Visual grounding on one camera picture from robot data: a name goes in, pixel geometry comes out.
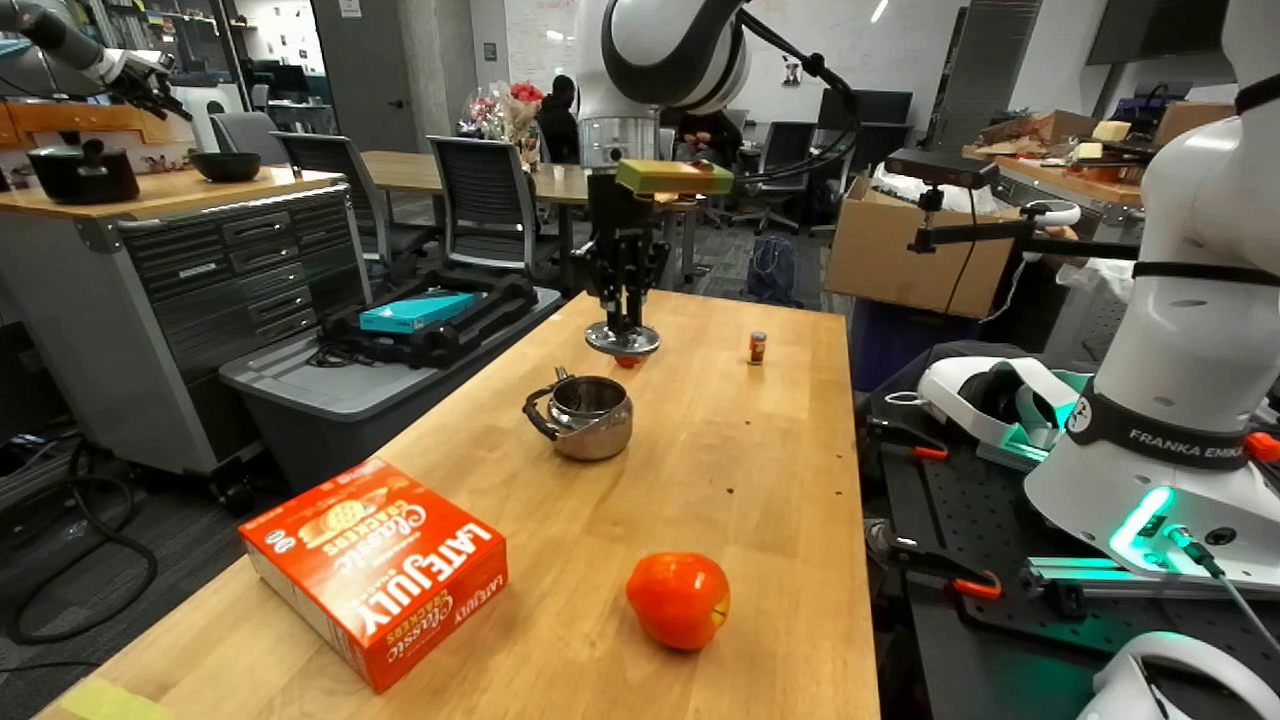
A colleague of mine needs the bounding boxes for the seated person dark clothes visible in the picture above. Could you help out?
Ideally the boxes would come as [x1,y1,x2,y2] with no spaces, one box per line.
[532,70,582,169]

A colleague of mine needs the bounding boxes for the black bowl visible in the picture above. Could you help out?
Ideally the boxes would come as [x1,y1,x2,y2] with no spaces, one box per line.
[189,146,263,189]

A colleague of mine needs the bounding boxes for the black computer monitor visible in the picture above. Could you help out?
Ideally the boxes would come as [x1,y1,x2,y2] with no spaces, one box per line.
[853,82,914,136]

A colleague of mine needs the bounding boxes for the orange handled clamp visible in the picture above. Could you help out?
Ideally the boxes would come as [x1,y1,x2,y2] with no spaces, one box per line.
[871,515,1009,607]
[865,412,952,466]

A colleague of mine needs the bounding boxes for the black bar camera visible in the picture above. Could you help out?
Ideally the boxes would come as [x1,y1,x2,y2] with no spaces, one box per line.
[882,146,1005,193]

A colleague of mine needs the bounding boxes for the grey mesh office chair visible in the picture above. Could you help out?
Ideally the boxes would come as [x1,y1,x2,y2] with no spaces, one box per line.
[427,130,539,274]
[274,129,392,256]

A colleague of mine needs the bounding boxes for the cardboard box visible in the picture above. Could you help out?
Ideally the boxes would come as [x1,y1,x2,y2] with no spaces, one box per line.
[823,182,1024,323]

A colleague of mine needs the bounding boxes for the grey drawer cabinet wooden top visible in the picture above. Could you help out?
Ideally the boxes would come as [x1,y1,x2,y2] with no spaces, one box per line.
[0,163,375,481]

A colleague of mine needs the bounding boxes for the teal box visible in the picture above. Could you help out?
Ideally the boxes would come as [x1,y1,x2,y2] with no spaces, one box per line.
[356,288,485,336]

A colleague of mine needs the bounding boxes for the orange cracker box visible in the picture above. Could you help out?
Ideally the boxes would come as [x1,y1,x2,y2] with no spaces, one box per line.
[236,457,511,695]

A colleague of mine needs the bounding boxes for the yellow sponge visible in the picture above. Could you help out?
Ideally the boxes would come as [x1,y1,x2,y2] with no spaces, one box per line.
[50,674,177,720]

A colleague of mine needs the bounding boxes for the silver metal pot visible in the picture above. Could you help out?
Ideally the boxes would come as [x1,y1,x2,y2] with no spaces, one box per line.
[518,370,635,466]

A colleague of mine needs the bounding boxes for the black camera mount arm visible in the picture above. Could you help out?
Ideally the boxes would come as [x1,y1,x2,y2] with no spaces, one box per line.
[906,214,1153,256]

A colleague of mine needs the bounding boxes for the wooden background table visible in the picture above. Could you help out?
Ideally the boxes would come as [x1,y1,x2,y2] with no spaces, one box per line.
[356,146,596,210]

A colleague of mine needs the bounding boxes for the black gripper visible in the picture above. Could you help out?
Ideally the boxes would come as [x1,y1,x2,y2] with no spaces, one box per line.
[582,170,658,336]

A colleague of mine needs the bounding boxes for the orange wooden board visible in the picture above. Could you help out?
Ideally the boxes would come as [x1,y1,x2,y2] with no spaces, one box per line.
[0,101,195,154]

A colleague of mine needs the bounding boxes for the white VR headset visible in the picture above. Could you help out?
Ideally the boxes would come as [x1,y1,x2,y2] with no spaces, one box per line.
[914,350,1087,465]

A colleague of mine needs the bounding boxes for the black bag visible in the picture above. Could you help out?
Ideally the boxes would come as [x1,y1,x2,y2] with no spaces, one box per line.
[314,270,539,370]

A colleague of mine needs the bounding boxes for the yellowish wrist camera block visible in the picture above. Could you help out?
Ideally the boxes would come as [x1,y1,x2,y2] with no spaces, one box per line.
[611,154,734,201]

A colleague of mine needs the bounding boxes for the orange tomato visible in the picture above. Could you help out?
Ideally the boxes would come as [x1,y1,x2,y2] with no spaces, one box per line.
[623,547,734,654]

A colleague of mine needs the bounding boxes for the aluminium extrusion bar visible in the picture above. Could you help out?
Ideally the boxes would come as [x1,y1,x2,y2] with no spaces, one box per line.
[1024,552,1280,593]

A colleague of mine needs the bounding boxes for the black floor cable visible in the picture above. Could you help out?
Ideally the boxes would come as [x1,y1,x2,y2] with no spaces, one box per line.
[0,434,163,648]

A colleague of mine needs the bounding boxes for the white VR controller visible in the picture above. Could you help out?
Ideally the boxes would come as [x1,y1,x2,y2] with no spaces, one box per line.
[1024,194,1087,231]

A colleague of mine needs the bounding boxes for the grey plastic tote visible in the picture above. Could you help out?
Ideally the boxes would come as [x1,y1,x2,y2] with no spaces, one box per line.
[216,284,563,493]

